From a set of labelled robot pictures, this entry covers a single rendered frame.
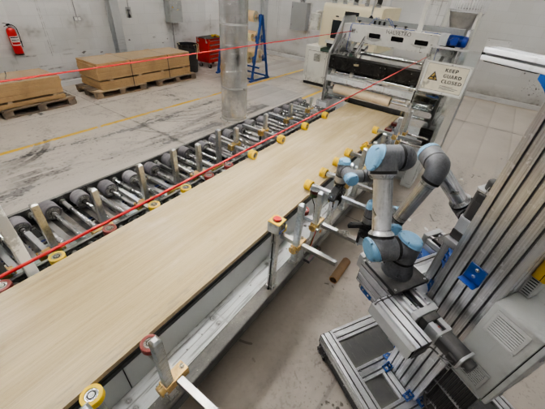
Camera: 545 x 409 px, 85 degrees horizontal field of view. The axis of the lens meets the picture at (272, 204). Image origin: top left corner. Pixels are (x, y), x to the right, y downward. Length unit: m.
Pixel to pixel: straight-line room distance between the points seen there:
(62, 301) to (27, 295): 0.18
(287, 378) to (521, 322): 1.46
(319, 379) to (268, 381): 0.35
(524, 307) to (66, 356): 1.82
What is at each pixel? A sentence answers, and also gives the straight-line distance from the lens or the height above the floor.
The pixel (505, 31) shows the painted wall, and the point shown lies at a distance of 10.35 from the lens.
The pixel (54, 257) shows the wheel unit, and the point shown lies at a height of 0.90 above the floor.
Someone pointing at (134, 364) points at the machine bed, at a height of 0.76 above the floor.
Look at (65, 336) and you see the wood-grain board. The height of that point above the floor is 0.90.
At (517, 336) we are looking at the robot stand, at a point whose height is 1.17.
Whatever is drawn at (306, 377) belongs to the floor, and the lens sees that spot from 2.39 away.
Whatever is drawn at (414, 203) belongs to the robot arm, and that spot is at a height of 1.31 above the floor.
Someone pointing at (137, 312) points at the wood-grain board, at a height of 0.90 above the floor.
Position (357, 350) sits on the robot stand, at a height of 0.21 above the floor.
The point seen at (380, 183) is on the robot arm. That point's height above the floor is 1.49.
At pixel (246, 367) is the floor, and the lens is 2.38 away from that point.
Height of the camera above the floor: 2.16
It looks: 36 degrees down
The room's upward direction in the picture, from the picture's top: 5 degrees clockwise
